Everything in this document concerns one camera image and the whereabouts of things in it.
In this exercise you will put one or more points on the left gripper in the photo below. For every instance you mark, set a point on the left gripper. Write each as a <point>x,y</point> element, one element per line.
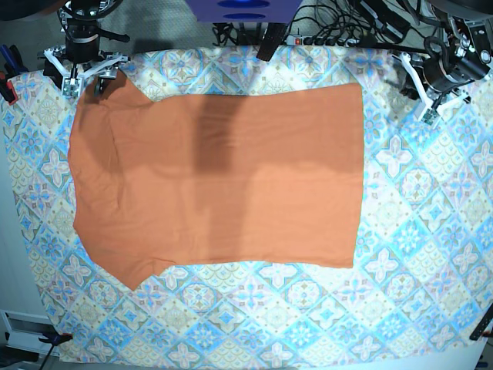
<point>438,77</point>

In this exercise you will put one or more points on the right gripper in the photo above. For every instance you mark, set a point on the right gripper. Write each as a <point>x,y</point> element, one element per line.
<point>80,49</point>

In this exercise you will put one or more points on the orange T-shirt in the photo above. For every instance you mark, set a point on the orange T-shirt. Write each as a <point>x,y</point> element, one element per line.
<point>210,179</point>

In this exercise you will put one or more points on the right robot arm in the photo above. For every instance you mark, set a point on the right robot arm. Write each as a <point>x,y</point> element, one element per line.
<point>85,17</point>

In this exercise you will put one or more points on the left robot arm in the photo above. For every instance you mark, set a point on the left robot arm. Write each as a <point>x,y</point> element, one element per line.
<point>465,56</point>

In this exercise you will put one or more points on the blue clamp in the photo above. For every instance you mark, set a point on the blue clamp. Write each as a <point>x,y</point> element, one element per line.
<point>13,60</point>

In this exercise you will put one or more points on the white power strip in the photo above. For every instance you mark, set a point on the white power strip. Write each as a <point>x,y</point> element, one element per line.
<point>298,40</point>

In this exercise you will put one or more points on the black clamp bottom right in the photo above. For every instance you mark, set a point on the black clamp bottom right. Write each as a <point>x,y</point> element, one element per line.
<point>480,329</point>

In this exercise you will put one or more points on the black orange clamp bottom left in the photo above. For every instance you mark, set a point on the black orange clamp bottom left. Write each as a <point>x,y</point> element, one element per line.
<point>55,340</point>

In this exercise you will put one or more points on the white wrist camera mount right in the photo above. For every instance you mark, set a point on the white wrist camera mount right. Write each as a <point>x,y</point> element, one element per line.
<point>73,78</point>

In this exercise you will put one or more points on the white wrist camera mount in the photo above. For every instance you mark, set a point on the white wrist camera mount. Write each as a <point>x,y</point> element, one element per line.
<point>73,78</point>
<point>432,104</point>

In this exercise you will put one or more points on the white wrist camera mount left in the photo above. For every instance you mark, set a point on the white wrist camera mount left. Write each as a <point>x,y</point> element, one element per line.
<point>432,104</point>

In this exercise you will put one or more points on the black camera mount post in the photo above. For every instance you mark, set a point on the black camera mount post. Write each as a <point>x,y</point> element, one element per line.
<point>272,39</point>

